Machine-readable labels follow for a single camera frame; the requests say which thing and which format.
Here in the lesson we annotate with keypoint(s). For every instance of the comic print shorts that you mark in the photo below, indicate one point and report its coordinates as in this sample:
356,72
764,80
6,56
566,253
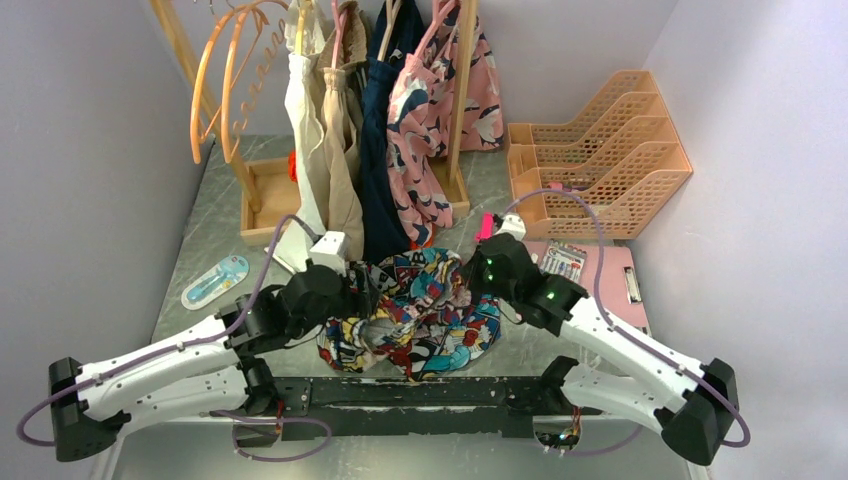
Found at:
426,322

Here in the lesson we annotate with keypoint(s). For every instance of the orange plastic file organizer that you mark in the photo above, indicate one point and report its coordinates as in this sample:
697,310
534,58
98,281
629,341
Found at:
618,162

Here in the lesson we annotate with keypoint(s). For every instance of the white hanging garment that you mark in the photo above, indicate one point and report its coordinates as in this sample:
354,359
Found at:
305,37

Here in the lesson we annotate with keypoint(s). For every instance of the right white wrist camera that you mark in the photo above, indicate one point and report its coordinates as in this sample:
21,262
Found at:
511,224

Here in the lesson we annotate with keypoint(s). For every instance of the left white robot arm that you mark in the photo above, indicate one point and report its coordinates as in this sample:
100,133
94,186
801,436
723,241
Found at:
215,365

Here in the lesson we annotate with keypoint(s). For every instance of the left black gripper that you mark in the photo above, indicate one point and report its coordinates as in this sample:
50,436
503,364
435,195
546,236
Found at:
360,302

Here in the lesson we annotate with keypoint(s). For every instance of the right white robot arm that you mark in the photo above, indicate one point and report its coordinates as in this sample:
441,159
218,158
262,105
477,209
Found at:
690,404

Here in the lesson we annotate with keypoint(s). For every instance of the marker pen set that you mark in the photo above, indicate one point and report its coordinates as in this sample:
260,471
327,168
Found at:
564,259

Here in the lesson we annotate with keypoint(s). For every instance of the pink clip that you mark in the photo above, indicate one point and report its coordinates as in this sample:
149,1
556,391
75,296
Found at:
486,228

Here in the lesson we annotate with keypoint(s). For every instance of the wooden clothes rack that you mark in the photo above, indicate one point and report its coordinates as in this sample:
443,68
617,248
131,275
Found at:
268,189

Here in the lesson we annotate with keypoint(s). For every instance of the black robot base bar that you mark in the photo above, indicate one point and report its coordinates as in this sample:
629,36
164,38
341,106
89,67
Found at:
308,407

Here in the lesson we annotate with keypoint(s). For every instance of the orange hanger outer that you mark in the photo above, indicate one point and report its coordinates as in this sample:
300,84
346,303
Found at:
204,116

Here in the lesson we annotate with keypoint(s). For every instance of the navy hanging garment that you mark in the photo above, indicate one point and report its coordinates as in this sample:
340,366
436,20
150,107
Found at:
398,30

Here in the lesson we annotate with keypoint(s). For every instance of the beige hanging garment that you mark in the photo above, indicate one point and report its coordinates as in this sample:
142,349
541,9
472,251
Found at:
339,67

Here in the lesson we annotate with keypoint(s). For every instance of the pink floral hanging garment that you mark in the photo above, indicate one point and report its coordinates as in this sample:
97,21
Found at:
420,113

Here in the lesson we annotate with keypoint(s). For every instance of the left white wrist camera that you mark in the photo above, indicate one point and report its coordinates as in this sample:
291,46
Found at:
331,251

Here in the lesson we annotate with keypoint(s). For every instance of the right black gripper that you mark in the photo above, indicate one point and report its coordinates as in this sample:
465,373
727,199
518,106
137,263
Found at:
472,274

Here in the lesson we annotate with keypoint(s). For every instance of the orange hanger inner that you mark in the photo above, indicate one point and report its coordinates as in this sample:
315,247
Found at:
256,41

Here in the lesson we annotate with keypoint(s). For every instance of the blue toothbrush package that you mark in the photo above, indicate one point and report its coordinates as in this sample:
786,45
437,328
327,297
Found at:
226,274

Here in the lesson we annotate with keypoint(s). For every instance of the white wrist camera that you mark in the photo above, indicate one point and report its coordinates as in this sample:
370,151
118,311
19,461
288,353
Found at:
331,251
511,224

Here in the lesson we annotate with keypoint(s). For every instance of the orange hanger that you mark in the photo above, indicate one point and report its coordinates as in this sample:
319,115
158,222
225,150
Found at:
204,116
256,41

